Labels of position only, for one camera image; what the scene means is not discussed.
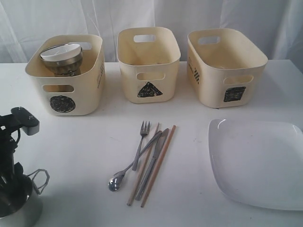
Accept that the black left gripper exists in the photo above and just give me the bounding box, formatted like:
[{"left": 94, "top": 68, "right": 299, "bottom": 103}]
[{"left": 0, "top": 114, "right": 24, "bottom": 189}]

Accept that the steel mug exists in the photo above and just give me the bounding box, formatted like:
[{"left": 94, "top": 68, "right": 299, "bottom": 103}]
[{"left": 0, "top": 168, "right": 50, "bottom": 227}]

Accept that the steel spoon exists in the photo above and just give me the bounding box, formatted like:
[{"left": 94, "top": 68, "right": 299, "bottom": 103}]
[{"left": 108, "top": 130, "right": 162, "bottom": 192}]

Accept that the steel bowl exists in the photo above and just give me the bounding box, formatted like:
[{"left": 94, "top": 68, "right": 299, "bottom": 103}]
[{"left": 39, "top": 48, "right": 82, "bottom": 77}]

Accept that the white round bowl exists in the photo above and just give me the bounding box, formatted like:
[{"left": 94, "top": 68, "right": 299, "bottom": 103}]
[{"left": 40, "top": 44, "right": 81, "bottom": 62}]

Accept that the steel fork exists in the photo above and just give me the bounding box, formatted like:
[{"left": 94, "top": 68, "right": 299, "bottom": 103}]
[{"left": 132, "top": 121, "right": 151, "bottom": 171}]

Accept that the wooden chopstick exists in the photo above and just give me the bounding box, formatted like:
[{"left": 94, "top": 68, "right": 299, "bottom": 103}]
[
  {"left": 127, "top": 123, "right": 159, "bottom": 206},
  {"left": 141, "top": 125, "right": 176, "bottom": 208}
]

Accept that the cream bin with circle mark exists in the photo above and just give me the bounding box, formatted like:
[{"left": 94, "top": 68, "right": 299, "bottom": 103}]
[{"left": 25, "top": 35, "right": 106, "bottom": 116}]

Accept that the steel table knife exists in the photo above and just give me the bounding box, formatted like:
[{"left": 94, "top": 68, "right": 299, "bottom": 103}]
[{"left": 135, "top": 128, "right": 169, "bottom": 201}]

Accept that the cream bin with triangle mark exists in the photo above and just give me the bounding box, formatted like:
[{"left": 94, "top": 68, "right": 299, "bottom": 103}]
[{"left": 117, "top": 27, "right": 181, "bottom": 104}]

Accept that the cream bin with square mark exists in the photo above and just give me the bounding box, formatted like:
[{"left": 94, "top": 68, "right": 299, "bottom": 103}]
[{"left": 187, "top": 28, "right": 268, "bottom": 108}]

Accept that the white square plate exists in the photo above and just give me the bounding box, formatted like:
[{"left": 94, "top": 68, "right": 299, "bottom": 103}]
[{"left": 208, "top": 119, "right": 303, "bottom": 211}]

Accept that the white curtain backdrop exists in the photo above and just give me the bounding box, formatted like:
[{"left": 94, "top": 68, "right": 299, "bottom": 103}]
[{"left": 0, "top": 0, "right": 303, "bottom": 68}]

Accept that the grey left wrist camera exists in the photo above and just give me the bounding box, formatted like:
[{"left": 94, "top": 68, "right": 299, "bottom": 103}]
[{"left": 11, "top": 106, "right": 40, "bottom": 136}]

